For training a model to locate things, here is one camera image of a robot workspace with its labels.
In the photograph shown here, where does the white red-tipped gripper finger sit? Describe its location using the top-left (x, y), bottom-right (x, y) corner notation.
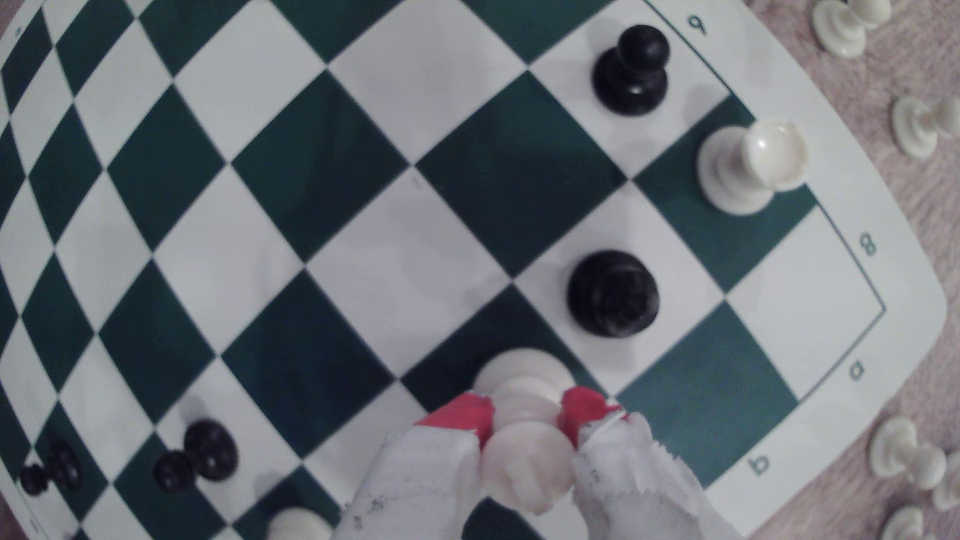
top-left (558, 387), bottom-right (744, 540)
top-left (333, 391), bottom-right (498, 540)

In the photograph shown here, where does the white chess pawn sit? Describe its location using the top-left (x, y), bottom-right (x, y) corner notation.
top-left (812, 0), bottom-right (894, 60)
top-left (879, 506), bottom-right (933, 540)
top-left (472, 348), bottom-right (579, 516)
top-left (891, 93), bottom-right (960, 162)
top-left (869, 416), bottom-right (948, 492)

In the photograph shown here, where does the white chess rook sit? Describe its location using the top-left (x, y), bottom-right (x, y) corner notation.
top-left (266, 507), bottom-right (335, 540)

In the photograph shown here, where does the black chess bishop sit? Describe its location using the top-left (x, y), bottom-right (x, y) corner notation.
top-left (566, 249), bottom-right (662, 339)

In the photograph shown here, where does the black chess pawn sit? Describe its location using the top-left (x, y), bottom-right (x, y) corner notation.
top-left (591, 24), bottom-right (672, 118)
top-left (18, 441), bottom-right (84, 497)
top-left (152, 418), bottom-right (240, 495)

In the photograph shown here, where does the green white chess mat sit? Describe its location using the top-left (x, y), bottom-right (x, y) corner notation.
top-left (0, 0), bottom-right (948, 540)

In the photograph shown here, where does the white chess bishop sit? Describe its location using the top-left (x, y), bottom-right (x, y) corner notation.
top-left (932, 450), bottom-right (960, 513)

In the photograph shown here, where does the white pawn on board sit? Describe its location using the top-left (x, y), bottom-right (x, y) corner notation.
top-left (696, 118), bottom-right (811, 217)

